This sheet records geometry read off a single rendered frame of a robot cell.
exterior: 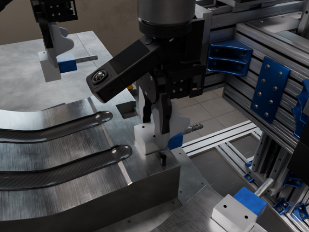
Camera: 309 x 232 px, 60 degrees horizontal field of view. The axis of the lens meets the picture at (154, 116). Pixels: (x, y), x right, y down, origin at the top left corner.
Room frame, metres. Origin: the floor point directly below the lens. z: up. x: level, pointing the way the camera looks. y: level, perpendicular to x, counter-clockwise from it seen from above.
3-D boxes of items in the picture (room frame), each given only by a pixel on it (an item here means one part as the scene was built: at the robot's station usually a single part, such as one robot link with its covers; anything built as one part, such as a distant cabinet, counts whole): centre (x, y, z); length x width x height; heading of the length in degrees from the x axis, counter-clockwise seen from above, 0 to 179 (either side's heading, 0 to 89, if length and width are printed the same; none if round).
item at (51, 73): (0.58, 0.20, 0.93); 0.13 x 0.05 x 0.05; 115
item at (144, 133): (0.37, -0.03, 0.89); 0.13 x 0.05 x 0.05; 115
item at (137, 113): (0.45, 0.05, 0.87); 0.05 x 0.05 x 0.04; 25
